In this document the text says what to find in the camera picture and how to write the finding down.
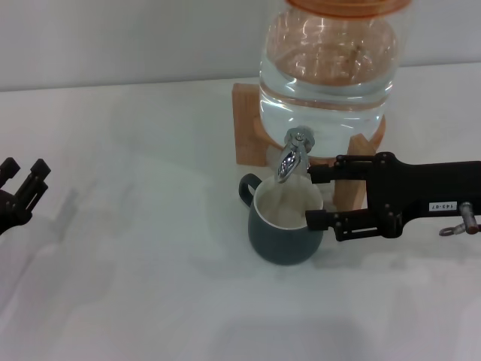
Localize dark grey ceramic cup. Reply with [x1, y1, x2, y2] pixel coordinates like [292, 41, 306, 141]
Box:
[238, 173, 325, 267]

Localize chrome faucet with lever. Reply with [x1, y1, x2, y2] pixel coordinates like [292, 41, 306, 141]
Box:
[276, 126, 316, 184]

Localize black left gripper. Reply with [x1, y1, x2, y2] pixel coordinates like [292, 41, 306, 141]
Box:
[0, 157, 52, 236]

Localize orange dispenser lid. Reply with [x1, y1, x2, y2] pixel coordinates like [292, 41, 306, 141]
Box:
[285, 0, 413, 19]

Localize metal bolt with ring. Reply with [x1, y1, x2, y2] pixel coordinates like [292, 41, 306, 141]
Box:
[438, 202, 479, 237]

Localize wooden dispenser stand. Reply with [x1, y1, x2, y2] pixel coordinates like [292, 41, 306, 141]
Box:
[231, 82, 387, 211]

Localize glass water dispenser jar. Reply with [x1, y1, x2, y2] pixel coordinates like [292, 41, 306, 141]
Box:
[258, 7, 399, 150]

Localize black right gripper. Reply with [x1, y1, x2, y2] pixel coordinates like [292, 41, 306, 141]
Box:
[304, 151, 481, 242]

